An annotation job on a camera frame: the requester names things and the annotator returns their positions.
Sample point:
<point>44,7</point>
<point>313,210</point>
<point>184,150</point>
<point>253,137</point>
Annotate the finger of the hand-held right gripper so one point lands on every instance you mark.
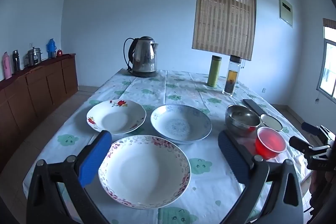
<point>299,142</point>
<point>310,128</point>

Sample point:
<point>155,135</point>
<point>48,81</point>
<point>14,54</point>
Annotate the brown wooden sideboard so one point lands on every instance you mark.
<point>39,87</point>

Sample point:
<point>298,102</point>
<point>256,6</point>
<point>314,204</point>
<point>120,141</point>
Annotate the red plastic bowl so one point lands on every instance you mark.
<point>270,144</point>

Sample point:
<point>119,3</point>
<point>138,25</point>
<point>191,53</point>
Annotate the white plate with blue pattern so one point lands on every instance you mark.
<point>181,124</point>

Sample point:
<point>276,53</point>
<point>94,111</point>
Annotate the short bamboo blind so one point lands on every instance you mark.
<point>329,23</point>

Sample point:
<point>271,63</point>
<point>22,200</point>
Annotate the window with white frame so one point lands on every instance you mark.
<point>328,66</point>

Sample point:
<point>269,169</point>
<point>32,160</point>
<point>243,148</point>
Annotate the white plate with red flowers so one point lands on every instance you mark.
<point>115,119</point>

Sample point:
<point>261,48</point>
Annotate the stainless steel electric kettle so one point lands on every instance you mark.
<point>143,56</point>

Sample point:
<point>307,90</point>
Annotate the green thermos flask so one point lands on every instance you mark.
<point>214,71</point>

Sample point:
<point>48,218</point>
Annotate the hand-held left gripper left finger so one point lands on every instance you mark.
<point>95,158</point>

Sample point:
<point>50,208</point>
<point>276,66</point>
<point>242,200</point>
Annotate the glass tea bottle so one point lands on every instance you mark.
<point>232,77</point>

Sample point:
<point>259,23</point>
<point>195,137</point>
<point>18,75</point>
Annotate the black smartphone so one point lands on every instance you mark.
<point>253,106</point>

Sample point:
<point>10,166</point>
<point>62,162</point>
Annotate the black thermos bottle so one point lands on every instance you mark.
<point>16,61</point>

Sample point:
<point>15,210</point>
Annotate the small red ornament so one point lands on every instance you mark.
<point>59,52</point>

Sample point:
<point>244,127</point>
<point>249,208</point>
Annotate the stainless steel bowl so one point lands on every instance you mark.
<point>241,116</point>

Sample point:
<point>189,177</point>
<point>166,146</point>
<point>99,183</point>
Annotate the blue thermos jug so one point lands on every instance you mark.
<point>51,48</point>

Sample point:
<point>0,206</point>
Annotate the black kettle base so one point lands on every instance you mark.
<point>144,74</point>

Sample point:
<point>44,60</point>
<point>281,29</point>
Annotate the white wall panel box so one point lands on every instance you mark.
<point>285,10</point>

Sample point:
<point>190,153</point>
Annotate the pink thermos bottle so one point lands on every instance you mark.
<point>7,66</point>

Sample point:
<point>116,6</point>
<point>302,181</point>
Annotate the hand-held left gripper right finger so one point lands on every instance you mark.
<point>232,158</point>

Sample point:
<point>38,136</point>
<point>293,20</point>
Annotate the white enamel bowl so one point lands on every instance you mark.
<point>271,123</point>

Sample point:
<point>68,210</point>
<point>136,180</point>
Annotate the stainless steel pot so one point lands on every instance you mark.
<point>34,56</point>

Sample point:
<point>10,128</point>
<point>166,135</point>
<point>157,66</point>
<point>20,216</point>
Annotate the white plate with pink flowers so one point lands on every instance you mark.
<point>141,174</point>

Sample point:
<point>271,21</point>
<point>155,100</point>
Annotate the bamboo window blind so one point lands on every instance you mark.
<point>223,19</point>

